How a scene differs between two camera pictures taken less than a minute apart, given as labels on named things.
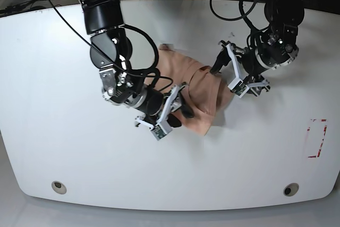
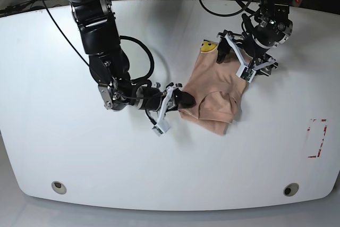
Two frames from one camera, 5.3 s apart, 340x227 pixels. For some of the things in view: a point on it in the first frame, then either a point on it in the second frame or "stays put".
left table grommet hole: x=59 y=187 stays put
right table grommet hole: x=291 y=189 stays put
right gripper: x=280 y=49 → x=271 y=27
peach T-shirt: x=204 y=92 → x=217 y=87
